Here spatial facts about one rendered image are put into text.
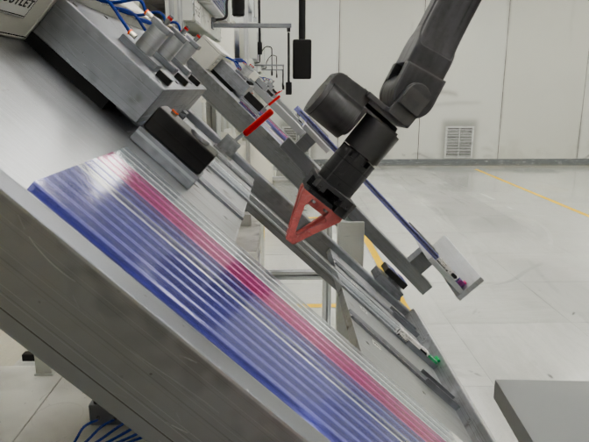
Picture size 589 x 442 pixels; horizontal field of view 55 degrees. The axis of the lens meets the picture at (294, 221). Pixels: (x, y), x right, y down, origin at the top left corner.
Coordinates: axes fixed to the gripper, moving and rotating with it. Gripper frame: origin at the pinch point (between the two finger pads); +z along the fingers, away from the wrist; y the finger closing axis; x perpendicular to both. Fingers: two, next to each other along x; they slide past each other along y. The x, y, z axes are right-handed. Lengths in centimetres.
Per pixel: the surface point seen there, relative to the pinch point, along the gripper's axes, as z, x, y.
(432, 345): 1.0, 29.0, -4.2
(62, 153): -0.6, -23.3, 35.5
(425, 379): 2.5, 24.0, 10.0
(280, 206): 0.6, -1.6, -19.2
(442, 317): 19, 119, -188
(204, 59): -8, -39, -115
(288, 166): 0, 2, -96
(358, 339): 1.7, 10.3, 18.0
